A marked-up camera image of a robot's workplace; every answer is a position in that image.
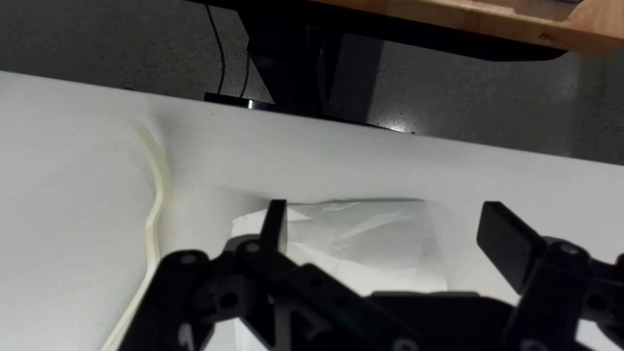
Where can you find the black table leg stand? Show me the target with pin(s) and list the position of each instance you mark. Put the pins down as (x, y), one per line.
(312, 64)

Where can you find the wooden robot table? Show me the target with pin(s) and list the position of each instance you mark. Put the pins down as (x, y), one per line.
(519, 21)

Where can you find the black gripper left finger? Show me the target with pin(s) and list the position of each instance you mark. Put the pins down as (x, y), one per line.
(273, 293)

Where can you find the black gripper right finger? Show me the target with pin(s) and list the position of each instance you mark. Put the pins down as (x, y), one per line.
(558, 293)

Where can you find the white towel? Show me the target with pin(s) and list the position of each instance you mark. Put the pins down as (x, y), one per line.
(363, 234)

